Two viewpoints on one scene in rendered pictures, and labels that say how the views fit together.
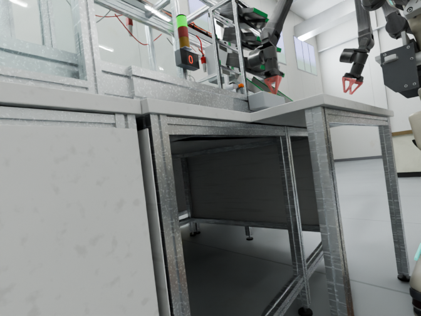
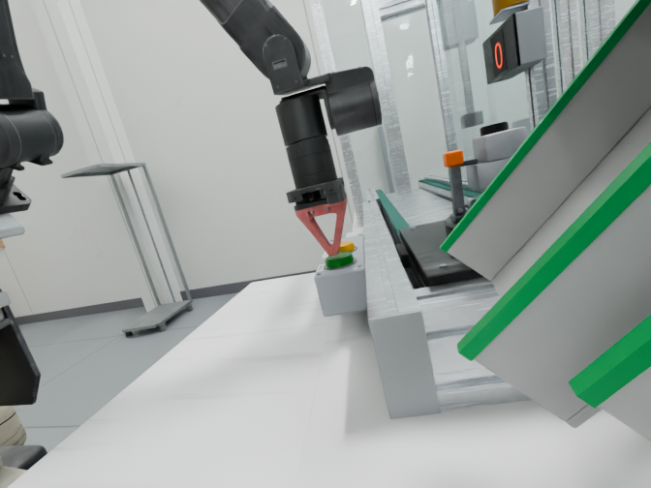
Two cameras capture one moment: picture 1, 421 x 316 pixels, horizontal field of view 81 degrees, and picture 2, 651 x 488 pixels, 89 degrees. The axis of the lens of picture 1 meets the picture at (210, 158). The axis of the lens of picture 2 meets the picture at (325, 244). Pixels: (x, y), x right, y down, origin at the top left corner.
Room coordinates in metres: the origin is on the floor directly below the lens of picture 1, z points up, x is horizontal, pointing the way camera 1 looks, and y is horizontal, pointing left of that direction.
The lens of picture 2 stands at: (1.48, -0.55, 1.09)
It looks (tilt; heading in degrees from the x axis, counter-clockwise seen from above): 12 degrees down; 150
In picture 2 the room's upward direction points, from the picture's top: 14 degrees counter-clockwise
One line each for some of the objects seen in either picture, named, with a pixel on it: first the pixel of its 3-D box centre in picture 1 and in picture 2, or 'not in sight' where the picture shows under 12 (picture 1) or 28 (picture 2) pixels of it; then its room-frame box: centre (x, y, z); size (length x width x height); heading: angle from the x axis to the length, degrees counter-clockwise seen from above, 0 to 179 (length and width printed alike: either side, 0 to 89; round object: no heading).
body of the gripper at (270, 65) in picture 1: (271, 68); (313, 169); (1.10, -0.32, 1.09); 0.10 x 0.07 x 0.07; 141
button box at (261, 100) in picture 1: (267, 103); (347, 268); (1.04, -0.27, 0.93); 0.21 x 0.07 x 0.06; 141
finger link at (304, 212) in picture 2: (272, 83); (326, 221); (1.09, -0.31, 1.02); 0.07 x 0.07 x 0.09; 51
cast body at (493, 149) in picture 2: (230, 90); (506, 152); (1.25, -0.15, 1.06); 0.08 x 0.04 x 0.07; 51
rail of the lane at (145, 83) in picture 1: (230, 106); (380, 243); (0.93, -0.10, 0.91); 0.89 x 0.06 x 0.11; 141
